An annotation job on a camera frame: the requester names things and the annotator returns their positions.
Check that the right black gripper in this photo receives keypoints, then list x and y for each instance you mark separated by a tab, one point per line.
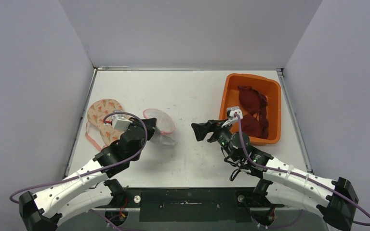
215	129

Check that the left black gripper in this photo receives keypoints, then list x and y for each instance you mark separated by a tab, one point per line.
151	124

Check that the white mesh pink-trimmed laundry bag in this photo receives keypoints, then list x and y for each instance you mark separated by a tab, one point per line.
165	126

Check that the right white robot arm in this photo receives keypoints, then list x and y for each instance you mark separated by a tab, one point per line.
282	184

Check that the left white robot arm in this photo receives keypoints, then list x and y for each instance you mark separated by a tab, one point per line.
89	187

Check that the dark red bra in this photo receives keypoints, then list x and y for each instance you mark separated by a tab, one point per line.
254	123

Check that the floral beige bra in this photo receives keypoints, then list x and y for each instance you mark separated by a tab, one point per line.
96	123

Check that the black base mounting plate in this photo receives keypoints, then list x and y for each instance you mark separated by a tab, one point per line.
187	205

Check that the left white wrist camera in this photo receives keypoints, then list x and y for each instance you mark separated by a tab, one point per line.
119	121

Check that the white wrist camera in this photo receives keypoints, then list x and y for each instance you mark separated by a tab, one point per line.
234	114
119	121

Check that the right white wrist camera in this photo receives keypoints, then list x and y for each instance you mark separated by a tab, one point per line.
234	114

